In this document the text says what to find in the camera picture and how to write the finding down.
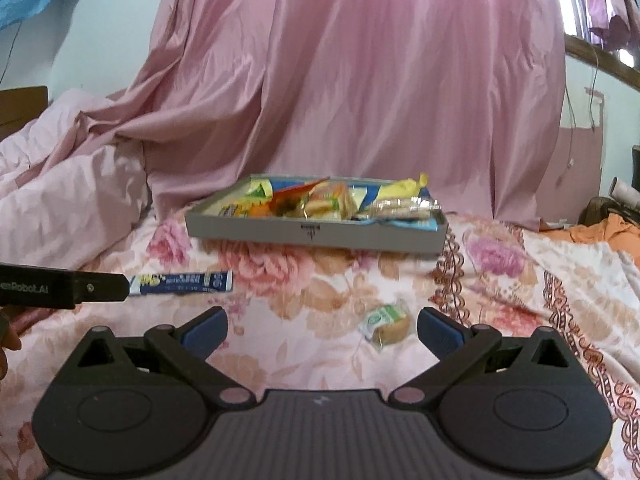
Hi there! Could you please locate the light blue snack packet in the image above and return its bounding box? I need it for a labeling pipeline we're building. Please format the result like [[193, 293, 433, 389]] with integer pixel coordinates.
[[350, 215, 439, 232]]

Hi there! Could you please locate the clear pastry packet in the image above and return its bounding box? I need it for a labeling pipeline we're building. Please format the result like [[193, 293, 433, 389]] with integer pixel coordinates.
[[299, 182, 360, 222]]

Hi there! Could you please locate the pink duvet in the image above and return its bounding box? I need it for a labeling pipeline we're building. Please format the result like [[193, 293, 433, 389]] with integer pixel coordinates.
[[0, 87, 157, 272]]

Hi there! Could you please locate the pink curtain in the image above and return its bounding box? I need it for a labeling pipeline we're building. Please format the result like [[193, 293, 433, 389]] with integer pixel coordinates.
[[107, 0, 569, 232]]

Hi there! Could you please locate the rolled paper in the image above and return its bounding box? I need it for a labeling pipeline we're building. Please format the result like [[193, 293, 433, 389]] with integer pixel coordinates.
[[610, 177, 640, 202]]

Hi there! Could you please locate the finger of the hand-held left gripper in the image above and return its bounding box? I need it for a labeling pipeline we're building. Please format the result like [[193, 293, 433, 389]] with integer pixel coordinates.
[[75, 271, 132, 304]]

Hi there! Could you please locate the orange cloth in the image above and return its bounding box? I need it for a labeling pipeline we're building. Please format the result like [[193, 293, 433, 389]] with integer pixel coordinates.
[[539, 212, 640, 267]]

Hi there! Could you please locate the floral blanket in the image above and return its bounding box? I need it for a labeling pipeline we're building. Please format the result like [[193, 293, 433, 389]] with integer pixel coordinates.
[[0, 204, 640, 480]]

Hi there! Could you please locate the wooden headboard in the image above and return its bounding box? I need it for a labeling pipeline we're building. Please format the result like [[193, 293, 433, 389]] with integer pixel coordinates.
[[0, 85, 50, 142]]

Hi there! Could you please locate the purple window curtain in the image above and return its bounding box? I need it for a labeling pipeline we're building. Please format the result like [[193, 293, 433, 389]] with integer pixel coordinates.
[[586, 0, 640, 52]]

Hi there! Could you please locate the clear biscuit packet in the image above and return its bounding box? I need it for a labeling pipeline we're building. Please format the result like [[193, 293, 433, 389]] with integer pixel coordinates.
[[369, 197, 444, 224]]

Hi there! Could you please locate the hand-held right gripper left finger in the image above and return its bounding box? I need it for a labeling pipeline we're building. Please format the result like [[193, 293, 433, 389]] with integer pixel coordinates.
[[50, 306, 257, 409]]

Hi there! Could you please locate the wooden window frame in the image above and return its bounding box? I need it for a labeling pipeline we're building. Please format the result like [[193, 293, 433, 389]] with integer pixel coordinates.
[[550, 0, 640, 87]]

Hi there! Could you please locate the green pastry packet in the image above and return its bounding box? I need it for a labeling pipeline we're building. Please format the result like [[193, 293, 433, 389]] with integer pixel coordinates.
[[357, 301, 412, 347]]

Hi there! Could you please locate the person's left hand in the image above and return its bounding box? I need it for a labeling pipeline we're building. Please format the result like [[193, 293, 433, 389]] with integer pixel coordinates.
[[0, 310, 24, 382]]

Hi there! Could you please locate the grey cardboard box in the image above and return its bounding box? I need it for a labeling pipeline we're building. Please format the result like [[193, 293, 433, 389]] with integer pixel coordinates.
[[185, 174, 449, 256]]

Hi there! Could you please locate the dark blue sachet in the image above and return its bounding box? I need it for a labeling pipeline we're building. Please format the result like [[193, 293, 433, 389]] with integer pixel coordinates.
[[127, 270, 234, 297]]

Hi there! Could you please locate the yellow blue snack packet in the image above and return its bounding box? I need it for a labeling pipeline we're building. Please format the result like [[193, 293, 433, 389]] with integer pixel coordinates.
[[219, 179, 276, 219]]

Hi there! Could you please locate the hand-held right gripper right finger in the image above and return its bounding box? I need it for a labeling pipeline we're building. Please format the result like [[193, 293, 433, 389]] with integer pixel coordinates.
[[389, 306, 601, 408]]

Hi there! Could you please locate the orange snack packet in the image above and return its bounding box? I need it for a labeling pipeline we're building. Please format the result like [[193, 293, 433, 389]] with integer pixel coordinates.
[[271, 176, 332, 217]]

